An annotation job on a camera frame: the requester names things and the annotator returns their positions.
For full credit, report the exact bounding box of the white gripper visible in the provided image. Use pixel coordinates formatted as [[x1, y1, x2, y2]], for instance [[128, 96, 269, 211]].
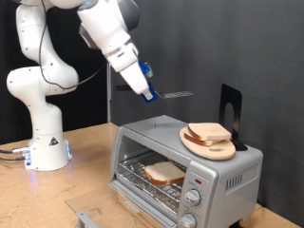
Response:
[[107, 42, 154, 99]]

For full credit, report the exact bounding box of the metal spatula with blue block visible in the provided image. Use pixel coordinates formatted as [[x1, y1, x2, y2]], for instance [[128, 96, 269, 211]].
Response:
[[115, 83, 194, 105]]

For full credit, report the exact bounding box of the white bread slice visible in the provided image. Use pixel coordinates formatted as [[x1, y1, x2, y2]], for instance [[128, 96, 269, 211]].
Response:
[[183, 132, 217, 147], [187, 122, 233, 142], [143, 161, 187, 186]]

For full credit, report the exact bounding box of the glass oven door with handle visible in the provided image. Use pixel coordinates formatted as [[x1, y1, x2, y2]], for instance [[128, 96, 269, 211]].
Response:
[[65, 180, 180, 228]]

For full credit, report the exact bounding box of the silver oven knob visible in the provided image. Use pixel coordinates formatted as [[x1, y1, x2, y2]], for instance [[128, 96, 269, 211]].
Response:
[[179, 212, 198, 228], [183, 188, 202, 207]]

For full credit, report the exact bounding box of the silver toaster oven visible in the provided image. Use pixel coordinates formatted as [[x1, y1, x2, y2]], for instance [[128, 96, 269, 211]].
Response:
[[108, 114, 264, 228]]

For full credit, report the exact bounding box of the vertical metal pole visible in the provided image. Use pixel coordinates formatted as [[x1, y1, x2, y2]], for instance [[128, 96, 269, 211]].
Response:
[[106, 61, 113, 124]]

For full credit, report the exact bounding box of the black backdrop curtain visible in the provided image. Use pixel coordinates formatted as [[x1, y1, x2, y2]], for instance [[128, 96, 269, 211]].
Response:
[[0, 0, 108, 145]]

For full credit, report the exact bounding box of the dark grey backdrop panel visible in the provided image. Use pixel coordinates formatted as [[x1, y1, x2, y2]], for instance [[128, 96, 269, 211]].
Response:
[[112, 0, 304, 227]]

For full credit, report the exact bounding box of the black metal bookend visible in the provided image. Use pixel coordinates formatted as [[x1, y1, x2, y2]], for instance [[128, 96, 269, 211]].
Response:
[[218, 83, 249, 152]]

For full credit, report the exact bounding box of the round wooden cutting board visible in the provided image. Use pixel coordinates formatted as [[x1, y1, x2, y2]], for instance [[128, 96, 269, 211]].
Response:
[[179, 126, 237, 161]]

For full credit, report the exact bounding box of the aluminium foil liner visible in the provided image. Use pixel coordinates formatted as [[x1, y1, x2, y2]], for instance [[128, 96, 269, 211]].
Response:
[[122, 172, 180, 214]]

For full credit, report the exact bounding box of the wrist camera with green sticker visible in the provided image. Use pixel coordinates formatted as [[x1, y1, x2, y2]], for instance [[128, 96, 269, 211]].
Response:
[[144, 65, 155, 79]]

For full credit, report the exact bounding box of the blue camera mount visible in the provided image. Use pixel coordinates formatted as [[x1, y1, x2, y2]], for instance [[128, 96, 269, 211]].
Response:
[[138, 60, 150, 77]]

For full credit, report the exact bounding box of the wire oven rack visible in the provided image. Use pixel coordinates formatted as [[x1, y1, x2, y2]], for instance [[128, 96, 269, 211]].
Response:
[[117, 150, 188, 214]]

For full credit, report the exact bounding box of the black cable with silver connector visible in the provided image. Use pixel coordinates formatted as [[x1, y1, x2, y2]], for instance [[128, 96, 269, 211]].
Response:
[[0, 145, 31, 155]]

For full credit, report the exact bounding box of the black base cable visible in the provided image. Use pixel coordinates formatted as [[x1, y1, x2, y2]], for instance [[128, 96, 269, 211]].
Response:
[[0, 155, 28, 162]]

